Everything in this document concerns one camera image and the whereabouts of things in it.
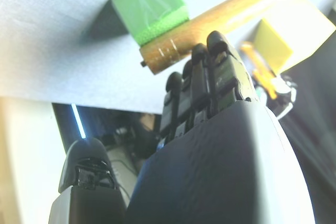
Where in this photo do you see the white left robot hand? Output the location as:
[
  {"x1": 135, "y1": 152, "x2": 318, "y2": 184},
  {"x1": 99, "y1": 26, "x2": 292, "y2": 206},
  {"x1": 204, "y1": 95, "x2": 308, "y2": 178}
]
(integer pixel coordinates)
[{"x1": 48, "y1": 30, "x2": 316, "y2": 224}]

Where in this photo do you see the wooden rod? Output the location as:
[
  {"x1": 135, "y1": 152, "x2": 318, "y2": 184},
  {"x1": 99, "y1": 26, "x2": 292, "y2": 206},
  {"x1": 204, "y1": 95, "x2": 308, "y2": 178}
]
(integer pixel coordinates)
[{"x1": 140, "y1": 0, "x2": 325, "y2": 76}]

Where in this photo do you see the yellow hacksaw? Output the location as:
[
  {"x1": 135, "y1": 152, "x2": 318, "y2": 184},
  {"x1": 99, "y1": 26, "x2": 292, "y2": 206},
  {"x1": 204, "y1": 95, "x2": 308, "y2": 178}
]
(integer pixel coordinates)
[{"x1": 240, "y1": 40, "x2": 279, "y2": 99}]

